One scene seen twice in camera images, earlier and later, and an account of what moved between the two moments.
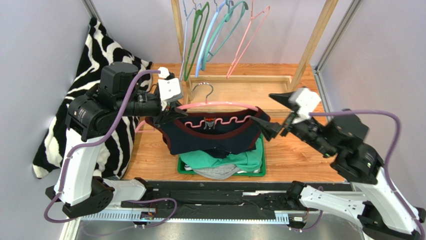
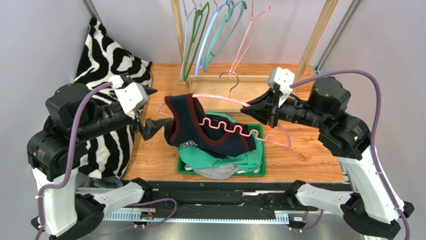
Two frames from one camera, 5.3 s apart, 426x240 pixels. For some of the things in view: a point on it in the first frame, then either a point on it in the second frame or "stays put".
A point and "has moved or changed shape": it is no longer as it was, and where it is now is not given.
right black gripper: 287,122 -> 273,109
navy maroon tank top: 212,132 has moved or changed shape
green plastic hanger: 197,23 stays put
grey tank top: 217,172 stays put
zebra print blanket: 101,49 stays put
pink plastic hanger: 205,103 -> 288,145
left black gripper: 173,113 -> 151,127
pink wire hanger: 268,8 stays put
